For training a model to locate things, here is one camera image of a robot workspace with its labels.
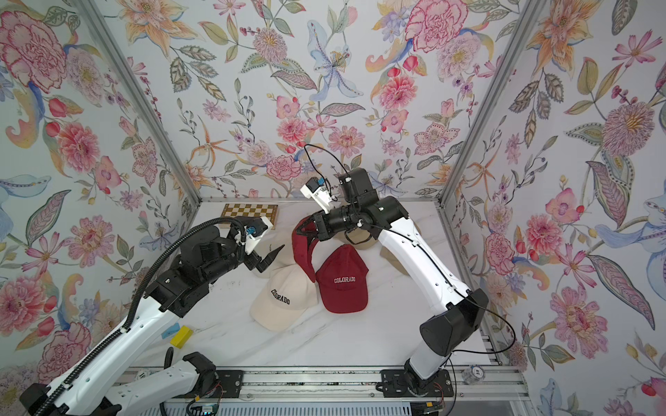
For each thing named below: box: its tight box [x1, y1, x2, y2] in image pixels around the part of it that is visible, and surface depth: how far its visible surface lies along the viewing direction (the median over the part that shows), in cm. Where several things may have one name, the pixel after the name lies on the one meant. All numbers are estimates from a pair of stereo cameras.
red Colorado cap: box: [315, 244, 369, 314], surface depth 92 cm
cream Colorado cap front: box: [249, 263, 319, 332], surface depth 88 cm
